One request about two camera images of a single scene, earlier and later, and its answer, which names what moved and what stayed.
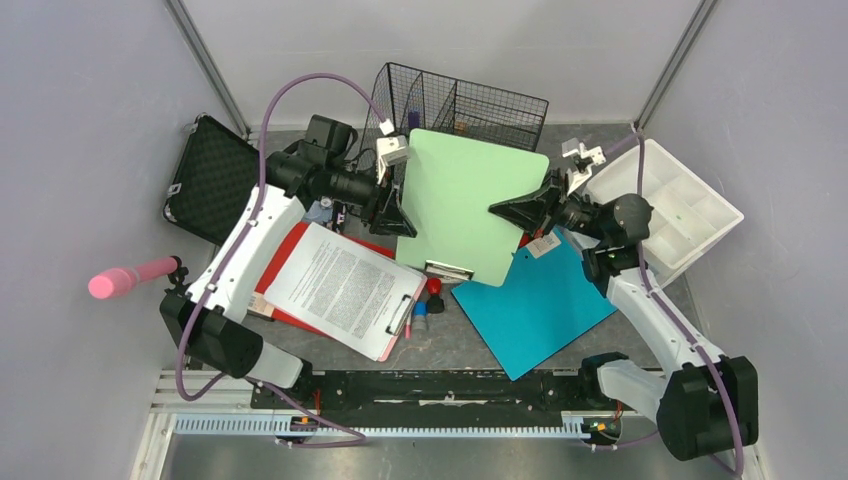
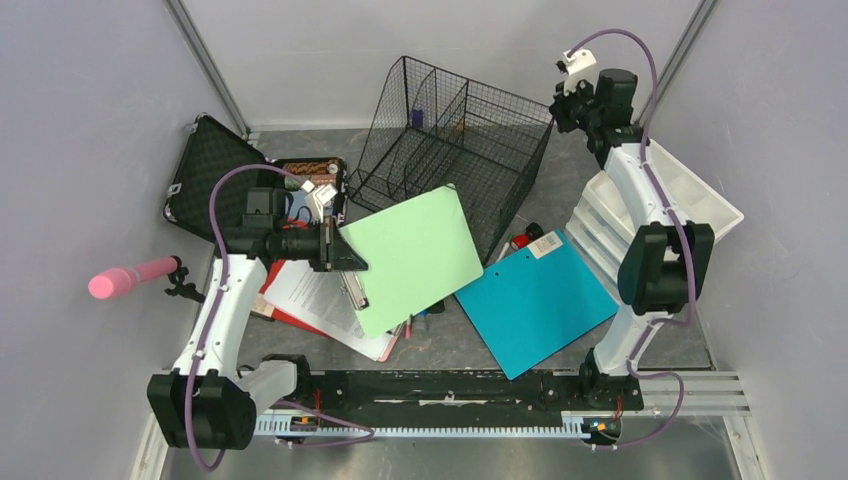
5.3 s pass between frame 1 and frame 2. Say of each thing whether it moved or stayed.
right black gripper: moved
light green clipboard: moved
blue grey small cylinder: stayed
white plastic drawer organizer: stayed
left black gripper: moved
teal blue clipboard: stayed
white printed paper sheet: stayed
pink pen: stayed
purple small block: stayed
